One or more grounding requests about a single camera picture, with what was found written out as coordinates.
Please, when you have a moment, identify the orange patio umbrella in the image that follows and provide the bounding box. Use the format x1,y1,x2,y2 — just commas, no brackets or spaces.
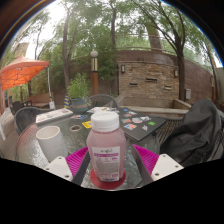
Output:
0,55,50,92

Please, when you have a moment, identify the small yellow card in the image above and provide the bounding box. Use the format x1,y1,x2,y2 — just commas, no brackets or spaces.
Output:
81,120,93,130

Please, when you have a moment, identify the brown lamp post white globe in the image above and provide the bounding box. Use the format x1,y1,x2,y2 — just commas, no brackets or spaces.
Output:
90,50,100,96

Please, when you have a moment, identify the white ceramic mug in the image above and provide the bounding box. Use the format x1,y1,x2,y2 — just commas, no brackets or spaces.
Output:
35,125,69,164

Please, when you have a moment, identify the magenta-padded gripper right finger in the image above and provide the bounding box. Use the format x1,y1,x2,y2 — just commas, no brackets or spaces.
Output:
129,143,185,186

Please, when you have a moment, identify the silver laptop with stickers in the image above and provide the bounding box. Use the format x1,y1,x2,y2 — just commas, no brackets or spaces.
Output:
35,107,74,125

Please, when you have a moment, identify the brown tape ring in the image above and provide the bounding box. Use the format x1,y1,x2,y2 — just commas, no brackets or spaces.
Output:
68,124,83,133

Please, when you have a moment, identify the black backpack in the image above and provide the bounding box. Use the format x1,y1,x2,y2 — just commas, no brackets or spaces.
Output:
159,98,223,168

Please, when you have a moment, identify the black laptop with stickers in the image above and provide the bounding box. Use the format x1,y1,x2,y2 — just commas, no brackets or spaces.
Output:
117,107,167,142

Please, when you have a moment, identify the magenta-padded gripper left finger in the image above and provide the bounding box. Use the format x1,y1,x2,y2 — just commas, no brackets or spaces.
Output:
44,146,92,187

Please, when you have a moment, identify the pink drink bottle white cap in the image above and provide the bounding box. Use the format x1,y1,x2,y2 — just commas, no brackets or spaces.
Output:
86,111,128,183

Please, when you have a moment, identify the green plant in teal pot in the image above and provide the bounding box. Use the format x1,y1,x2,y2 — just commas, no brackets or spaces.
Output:
66,73,92,113

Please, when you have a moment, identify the blue yellow striped cone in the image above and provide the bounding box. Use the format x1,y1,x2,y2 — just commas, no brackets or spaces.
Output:
63,92,72,109

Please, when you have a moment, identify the wooden bench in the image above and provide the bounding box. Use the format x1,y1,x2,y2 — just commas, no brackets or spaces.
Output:
28,92,56,109

